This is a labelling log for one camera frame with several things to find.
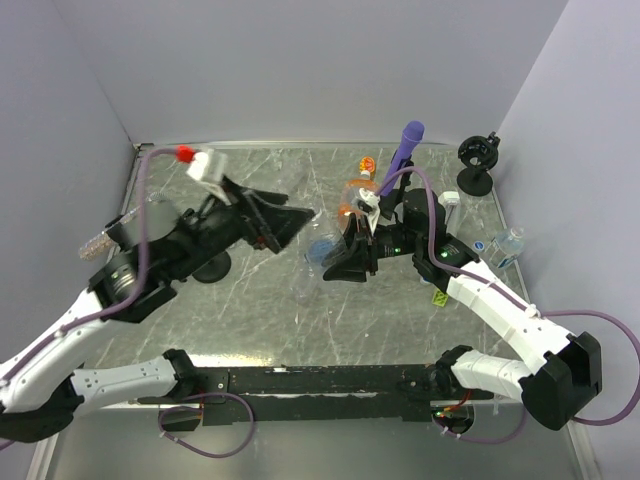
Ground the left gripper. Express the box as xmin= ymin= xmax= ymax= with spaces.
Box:
xmin=171 ymin=173 xmax=317 ymax=279

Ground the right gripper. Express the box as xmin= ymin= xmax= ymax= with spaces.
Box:
xmin=321 ymin=212 xmax=422 ymax=284

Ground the blue label water bottle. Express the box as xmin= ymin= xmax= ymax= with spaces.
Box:
xmin=293 ymin=233 xmax=344 ymax=303

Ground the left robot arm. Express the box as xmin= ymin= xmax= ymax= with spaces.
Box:
xmin=1 ymin=180 xmax=314 ymax=443

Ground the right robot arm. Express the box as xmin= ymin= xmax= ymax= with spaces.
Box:
xmin=323 ymin=187 xmax=602 ymax=431

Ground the orange drink bottle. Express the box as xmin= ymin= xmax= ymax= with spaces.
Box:
xmin=337 ymin=157 xmax=380 ymax=233

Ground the small clear labelled bottle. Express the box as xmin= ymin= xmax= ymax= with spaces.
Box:
xmin=485 ymin=227 xmax=525 ymax=269

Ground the empty black stand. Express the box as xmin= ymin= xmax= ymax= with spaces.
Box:
xmin=192 ymin=251 xmax=232 ymax=284

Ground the purple microphone stand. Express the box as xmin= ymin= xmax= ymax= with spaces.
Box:
xmin=393 ymin=157 xmax=415 ymax=203

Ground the green toy block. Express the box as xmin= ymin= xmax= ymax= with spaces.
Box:
xmin=431 ymin=289 xmax=449 ymax=308

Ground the purple microphone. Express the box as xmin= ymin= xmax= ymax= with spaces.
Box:
xmin=384 ymin=120 xmax=425 ymax=183

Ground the black round clamp stand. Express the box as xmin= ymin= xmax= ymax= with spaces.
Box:
xmin=456 ymin=131 xmax=501 ymax=197

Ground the silver glitter microphone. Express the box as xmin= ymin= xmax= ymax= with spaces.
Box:
xmin=78 ymin=205 xmax=140 ymax=261

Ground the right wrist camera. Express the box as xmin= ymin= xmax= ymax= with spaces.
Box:
xmin=349 ymin=188 xmax=381 ymax=231

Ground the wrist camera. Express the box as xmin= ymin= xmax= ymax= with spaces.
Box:
xmin=176 ymin=145 xmax=229 ymax=184
xmin=349 ymin=188 xmax=381 ymax=231

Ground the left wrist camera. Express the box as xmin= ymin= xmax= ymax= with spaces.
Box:
xmin=176 ymin=145 xmax=229 ymax=184

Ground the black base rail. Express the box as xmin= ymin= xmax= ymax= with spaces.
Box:
xmin=136 ymin=363 xmax=481 ymax=427

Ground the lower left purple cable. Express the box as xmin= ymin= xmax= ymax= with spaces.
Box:
xmin=157 ymin=392 xmax=258 ymax=458

